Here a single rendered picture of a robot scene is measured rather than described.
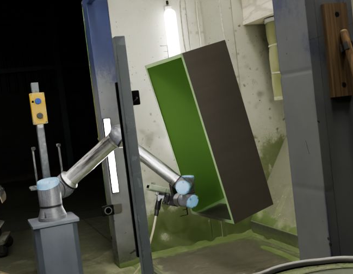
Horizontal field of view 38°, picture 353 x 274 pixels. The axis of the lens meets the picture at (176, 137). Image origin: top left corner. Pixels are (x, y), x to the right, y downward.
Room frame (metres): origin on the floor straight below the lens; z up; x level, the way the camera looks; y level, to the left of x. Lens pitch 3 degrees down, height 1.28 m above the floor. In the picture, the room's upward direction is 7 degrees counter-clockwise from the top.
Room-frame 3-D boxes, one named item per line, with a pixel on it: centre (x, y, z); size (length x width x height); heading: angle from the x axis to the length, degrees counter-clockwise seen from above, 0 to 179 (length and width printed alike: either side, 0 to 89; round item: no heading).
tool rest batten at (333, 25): (1.62, -0.54, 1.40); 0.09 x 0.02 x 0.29; 111
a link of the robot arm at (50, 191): (3.48, 0.90, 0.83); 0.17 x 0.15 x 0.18; 168
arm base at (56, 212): (3.47, 0.90, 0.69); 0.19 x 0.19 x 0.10
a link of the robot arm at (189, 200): (3.45, -0.03, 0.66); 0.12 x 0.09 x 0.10; 41
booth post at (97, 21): (4.40, 0.55, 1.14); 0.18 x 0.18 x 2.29; 21
